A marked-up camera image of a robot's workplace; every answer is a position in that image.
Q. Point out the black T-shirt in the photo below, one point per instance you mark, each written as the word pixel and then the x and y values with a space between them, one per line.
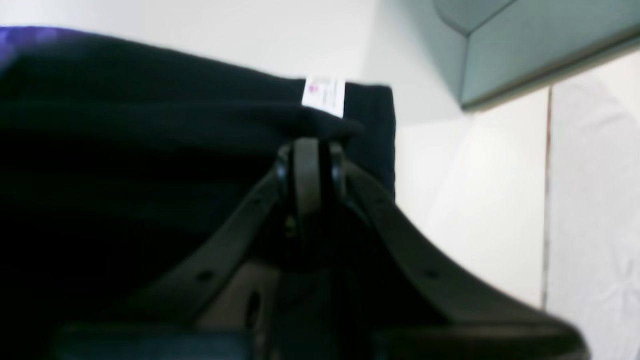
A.
pixel 119 159

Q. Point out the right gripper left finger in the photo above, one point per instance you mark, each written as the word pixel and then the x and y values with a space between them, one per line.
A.
pixel 181 293

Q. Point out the grey tray at table edge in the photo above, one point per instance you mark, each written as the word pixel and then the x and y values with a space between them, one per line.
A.
pixel 514 47

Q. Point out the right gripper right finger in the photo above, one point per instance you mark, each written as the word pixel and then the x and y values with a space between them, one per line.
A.
pixel 422 294

